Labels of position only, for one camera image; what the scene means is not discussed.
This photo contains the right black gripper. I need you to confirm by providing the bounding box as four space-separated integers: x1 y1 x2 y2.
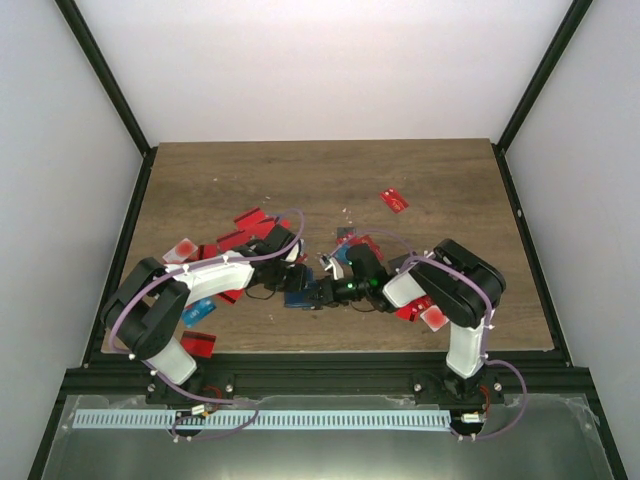
303 274 371 307

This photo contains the navy blue card holder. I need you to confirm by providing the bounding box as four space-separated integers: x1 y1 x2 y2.
284 285 323 310

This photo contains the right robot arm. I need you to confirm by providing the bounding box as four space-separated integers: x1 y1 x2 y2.
305 239 506 403

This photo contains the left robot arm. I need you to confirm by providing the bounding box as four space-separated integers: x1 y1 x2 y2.
100 224 304 404

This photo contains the black card upper centre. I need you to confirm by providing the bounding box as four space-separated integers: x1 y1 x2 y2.
336 227 356 243

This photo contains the red striped card left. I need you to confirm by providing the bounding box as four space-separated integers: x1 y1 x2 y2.
217 289 244 305

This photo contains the red striped card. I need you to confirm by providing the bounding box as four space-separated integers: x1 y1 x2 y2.
234 207 266 230
217 289 244 305

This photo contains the red striped card top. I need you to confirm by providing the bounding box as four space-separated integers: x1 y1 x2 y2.
234 207 266 230

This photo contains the white red dot card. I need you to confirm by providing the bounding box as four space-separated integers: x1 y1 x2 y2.
162 238 199 264
420 305 449 332

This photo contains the blue card left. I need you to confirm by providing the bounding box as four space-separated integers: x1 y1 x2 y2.
181 298 216 328

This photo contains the white red dot card left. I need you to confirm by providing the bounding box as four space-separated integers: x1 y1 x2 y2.
162 238 199 264

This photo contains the red card front left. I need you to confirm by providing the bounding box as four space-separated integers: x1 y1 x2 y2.
180 331 217 358

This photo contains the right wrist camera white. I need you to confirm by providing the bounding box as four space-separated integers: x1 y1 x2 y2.
320 255 344 281

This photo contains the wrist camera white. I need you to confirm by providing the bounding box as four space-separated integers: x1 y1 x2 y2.
284 240 304 263
320 255 344 281

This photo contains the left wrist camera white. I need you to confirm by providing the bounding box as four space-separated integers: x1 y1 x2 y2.
284 240 304 263

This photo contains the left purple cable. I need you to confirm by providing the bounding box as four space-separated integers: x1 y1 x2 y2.
107 207 306 444

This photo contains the purple cable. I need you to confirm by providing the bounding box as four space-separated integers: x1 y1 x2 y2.
327 228 529 444
107 207 306 444

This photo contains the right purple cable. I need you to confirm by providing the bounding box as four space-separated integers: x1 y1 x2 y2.
327 228 529 444

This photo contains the white slotted cable duct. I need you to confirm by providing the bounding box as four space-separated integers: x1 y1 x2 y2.
72 409 451 432

